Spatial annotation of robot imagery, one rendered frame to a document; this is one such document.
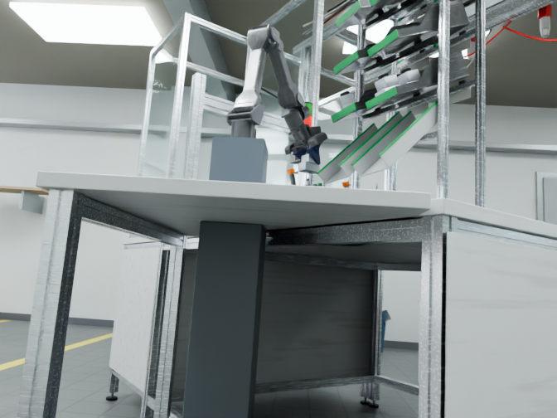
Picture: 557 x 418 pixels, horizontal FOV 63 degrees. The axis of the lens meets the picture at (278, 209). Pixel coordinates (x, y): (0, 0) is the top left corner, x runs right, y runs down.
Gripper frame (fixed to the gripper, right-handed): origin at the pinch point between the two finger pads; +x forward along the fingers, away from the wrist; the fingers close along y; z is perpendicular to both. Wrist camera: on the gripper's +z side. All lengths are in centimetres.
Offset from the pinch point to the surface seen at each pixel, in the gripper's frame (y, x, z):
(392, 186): -21.1, 19.6, 9.3
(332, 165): -21.1, 2.2, -11.0
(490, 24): -7, -10, 133
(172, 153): 81, -23, -10
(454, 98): -44, 1, 25
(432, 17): -50, -24, 19
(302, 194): -63, -6, -57
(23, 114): 534, -153, 36
